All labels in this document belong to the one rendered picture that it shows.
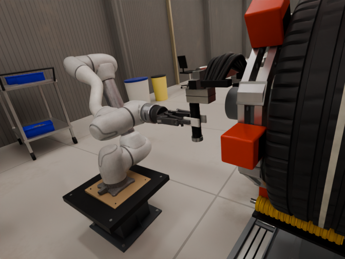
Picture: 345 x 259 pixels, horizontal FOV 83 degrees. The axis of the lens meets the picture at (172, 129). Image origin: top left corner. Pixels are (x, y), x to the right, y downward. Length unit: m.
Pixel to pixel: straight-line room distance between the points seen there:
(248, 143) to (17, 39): 4.12
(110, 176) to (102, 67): 0.67
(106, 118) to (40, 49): 3.63
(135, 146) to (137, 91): 2.89
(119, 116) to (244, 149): 0.54
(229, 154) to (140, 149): 0.94
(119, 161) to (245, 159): 0.91
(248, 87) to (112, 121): 0.53
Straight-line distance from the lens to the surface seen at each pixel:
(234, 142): 0.44
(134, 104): 0.90
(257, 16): 0.52
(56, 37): 4.54
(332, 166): 0.45
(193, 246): 1.35
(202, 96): 0.65
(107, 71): 1.36
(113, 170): 1.25
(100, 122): 0.81
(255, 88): 0.50
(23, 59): 4.26
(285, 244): 1.12
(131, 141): 1.32
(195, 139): 0.73
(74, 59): 1.33
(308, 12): 0.52
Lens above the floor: 1.07
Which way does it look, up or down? 22 degrees down
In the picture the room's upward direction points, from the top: 8 degrees counter-clockwise
